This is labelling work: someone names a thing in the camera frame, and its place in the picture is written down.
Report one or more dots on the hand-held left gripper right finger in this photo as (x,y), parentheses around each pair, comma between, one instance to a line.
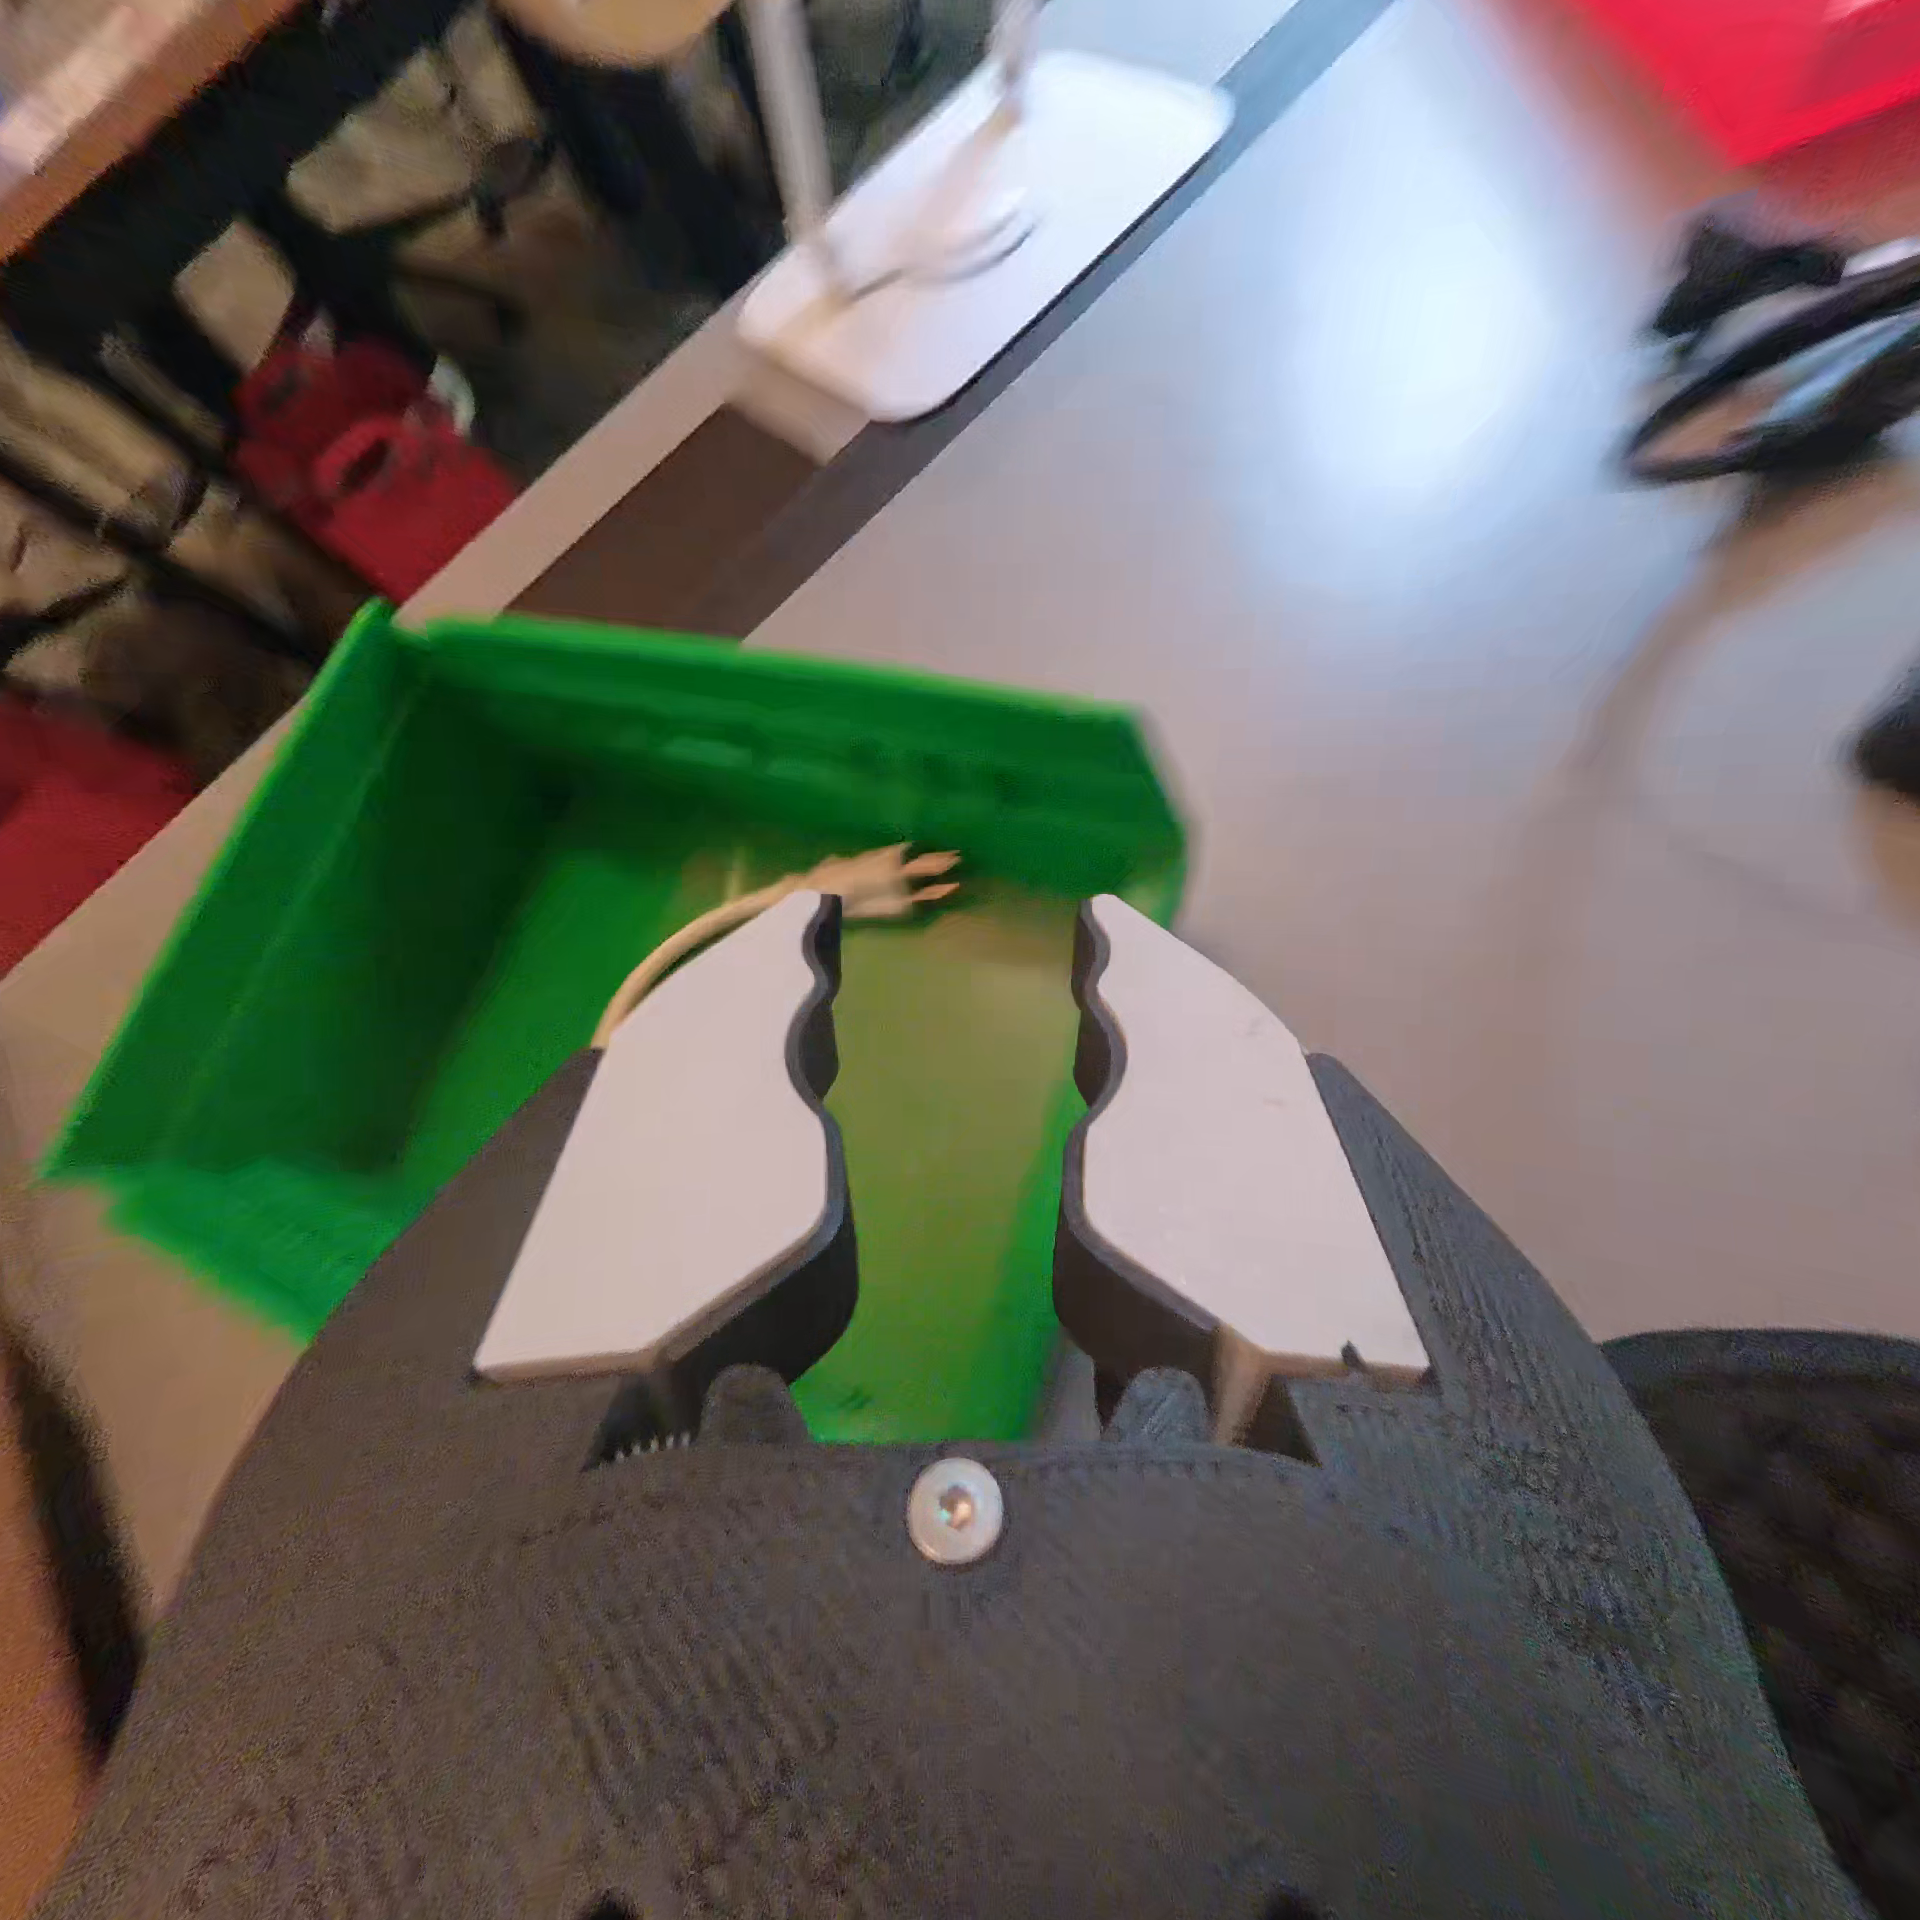
(1230,1171)

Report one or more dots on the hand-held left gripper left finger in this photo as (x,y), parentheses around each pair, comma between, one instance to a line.
(660,1171)

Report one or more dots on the green plastic bin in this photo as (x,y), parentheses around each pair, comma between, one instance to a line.
(390,959)

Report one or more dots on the red plastic bin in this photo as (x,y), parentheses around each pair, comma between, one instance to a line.
(1771,74)

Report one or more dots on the white instruction sheet stand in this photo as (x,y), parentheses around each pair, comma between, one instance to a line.
(1021,226)

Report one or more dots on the red floor bag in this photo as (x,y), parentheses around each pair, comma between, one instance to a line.
(374,482)

